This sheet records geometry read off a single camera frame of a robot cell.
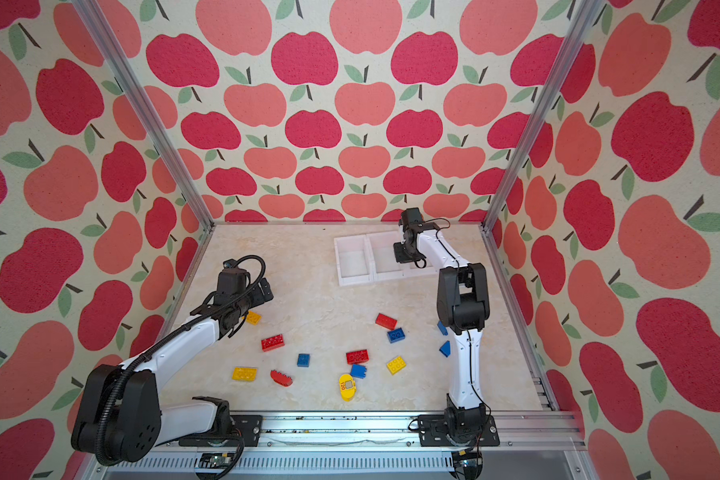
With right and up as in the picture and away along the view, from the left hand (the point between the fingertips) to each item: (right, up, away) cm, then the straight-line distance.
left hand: (261, 289), depth 90 cm
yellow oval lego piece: (+27, -27, -12) cm, 40 cm away
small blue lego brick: (+14, -20, -6) cm, 25 cm away
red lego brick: (+4, -15, -4) cm, 16 cm away
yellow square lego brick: (+41, -21, -6) cm, 46 cm away
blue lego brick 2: (+56, -12, +1) cm, 58 cm away
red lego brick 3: (+39, -11, +3) cm, 40 cm away
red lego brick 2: (+29, -19, -5) cm, 35 cm away
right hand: (+48, +10, +13) cm, 51 cm away
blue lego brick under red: (+30, -23, -6) cm, 38 cm away
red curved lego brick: (+8, -24, -8) cm, 26 cm away
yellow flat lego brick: (-3, -23, -8) cm, 24 cm away
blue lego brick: (+42, -14, +1) cm, 44 cm away
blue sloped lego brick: (+56, -17, -2) cm, 59 cm away
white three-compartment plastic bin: (+31, +9, +20) cm, 38 cm away
